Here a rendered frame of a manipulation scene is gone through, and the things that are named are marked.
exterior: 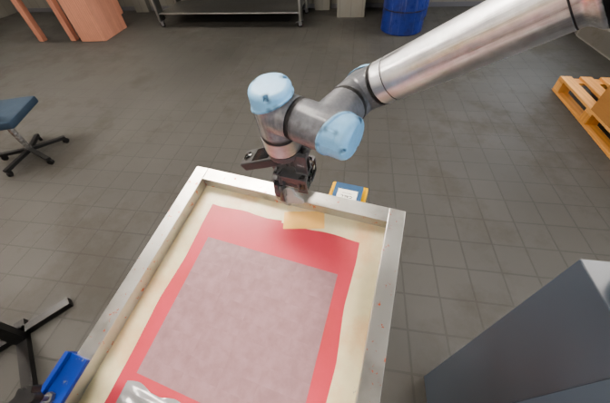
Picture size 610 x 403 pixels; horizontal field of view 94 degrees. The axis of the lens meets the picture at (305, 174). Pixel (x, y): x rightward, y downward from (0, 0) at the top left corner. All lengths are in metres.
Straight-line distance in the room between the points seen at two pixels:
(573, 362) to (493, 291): 1.31
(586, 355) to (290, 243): 0.60
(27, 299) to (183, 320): 1.94
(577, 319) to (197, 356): 0.74
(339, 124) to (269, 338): 0.46
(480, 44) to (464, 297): 1.73
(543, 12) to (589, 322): 0.55
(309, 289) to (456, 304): 1.40
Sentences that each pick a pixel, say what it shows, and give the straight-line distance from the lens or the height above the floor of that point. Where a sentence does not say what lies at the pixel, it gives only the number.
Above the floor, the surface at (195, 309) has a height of 1.08.
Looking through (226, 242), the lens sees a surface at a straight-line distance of 0.76.
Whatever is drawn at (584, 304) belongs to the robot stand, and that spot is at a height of 1.16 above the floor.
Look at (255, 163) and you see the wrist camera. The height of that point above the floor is 1.30.
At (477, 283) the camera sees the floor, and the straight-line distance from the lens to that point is 2.09.
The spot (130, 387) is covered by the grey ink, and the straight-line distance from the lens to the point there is 0.77.
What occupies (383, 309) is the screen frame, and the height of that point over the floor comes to 1.13.
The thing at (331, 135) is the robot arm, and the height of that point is 1.47.
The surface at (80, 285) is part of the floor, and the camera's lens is 2.43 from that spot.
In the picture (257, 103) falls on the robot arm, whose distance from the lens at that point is 0.46.
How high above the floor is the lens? 1.72
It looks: 46 degrees down
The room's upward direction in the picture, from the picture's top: 4 degrees counter-clockwise
